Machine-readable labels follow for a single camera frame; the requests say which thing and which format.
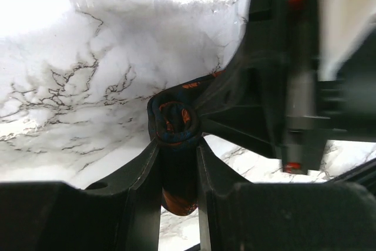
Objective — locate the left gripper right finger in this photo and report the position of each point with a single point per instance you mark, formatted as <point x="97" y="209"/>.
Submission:
<point x="235" y="214"/>

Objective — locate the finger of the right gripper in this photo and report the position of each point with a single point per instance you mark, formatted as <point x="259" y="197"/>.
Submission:
<point x="248" y="131"/>

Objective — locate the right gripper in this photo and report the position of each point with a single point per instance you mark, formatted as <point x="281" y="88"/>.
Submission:
<point x="253" y="86"/>

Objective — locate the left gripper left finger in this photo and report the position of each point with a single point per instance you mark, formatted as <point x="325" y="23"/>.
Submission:
<point x="118" y="212"/>

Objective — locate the black orange floral tie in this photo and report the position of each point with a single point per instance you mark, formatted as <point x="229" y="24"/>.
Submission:
<point x="174" y="124"/>

